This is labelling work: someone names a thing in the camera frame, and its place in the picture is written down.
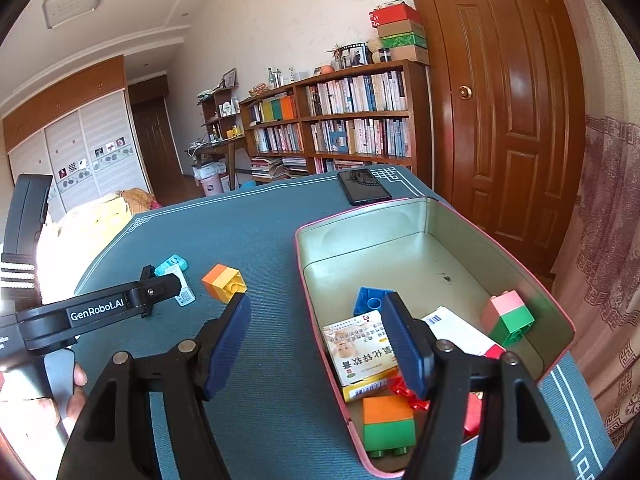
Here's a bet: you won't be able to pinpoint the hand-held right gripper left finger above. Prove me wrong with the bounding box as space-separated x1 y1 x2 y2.
56 292 253 480

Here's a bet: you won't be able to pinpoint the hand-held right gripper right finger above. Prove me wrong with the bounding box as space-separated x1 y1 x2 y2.
381 291 581 480

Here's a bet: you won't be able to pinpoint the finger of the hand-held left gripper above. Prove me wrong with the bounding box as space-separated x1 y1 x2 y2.
125 264 183 320

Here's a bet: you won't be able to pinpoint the small teal box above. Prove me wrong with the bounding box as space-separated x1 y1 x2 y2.
154 254 196 307

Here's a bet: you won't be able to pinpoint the blue toy block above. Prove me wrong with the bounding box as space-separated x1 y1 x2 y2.
353 286 398 318

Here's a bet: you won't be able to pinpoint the white box with red end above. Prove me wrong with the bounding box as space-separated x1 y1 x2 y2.
421 306 507 361

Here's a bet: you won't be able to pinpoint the orange and yellow toy block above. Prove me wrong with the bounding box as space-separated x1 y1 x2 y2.
202 263 248 304

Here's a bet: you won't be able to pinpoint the orange and green toy block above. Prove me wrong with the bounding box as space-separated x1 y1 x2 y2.
362 395 417 458

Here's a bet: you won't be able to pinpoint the pink rimmed metal tin box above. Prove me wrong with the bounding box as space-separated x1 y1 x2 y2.
294 196 576 478

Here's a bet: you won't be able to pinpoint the pink and green toy block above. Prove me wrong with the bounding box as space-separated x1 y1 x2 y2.
481 290 536 348

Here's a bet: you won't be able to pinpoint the blue cloth covered desktop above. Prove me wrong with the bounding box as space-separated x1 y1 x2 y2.
72 167 617 480

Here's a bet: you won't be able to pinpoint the person's left hand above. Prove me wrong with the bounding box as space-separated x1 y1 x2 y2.
0 362 90 441

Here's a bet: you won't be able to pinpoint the yellow and white medicine box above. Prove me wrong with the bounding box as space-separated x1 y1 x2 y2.
322 310 403 403

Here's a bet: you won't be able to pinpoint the yellow blanket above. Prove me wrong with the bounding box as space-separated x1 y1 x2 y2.
37 187 161 306

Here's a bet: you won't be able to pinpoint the dark wooden door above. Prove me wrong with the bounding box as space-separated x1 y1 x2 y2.
127 74 188 201

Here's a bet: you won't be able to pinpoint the wooden side desk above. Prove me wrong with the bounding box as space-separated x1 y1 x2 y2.
189 135 248 193

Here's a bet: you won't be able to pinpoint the black smartphone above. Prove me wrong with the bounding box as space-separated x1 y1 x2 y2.
337 168 393 207

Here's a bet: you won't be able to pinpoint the wardrobe with sliding doors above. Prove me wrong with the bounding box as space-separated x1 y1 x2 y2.
2 55 153 221

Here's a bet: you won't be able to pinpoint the small wooden shelf unit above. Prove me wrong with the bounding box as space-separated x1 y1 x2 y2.
200 85 246 141

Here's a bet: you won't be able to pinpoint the wooden bookshelf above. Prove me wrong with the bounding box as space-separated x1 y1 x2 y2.
239 59 432 186

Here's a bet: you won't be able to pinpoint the pink patterned curtain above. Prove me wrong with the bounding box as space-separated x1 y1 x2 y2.
550 0 640 456

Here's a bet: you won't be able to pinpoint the rows of books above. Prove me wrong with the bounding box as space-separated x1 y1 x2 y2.
247 71 412 181

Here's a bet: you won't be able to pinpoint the brown wooden door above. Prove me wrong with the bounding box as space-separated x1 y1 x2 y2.
402 0 586 276

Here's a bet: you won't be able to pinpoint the plain cardboard box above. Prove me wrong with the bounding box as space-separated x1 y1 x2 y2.
389 46 431 66

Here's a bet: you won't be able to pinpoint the ceiling light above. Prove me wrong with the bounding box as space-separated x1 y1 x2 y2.
42 0 104 30

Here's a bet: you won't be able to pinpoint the green patterned box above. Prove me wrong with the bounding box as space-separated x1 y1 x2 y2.
381 33 428 51

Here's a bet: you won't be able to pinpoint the brown cardboard box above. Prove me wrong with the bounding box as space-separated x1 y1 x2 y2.
377 20 426 38

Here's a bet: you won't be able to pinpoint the red cardboard box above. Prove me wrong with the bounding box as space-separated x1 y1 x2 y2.
370 3 422 28

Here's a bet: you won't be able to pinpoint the photo frame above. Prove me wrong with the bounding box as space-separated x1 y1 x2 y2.
340 42 368 68

